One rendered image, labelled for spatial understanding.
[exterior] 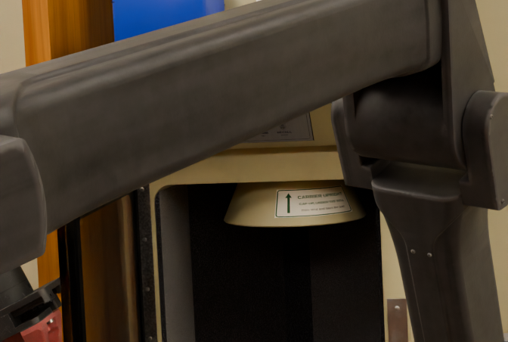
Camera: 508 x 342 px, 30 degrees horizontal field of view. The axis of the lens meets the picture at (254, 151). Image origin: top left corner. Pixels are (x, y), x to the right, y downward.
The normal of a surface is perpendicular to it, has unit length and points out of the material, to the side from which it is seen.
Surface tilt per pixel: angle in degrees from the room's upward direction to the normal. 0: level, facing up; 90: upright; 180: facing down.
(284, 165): 90
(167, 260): 90
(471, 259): 101
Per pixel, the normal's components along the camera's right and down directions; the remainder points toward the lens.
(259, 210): -0.47, -0.34
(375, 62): 0.74, 0.18
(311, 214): 0.15, -0.36
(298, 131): -0.09, 0.75
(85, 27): 0.98, -0.04
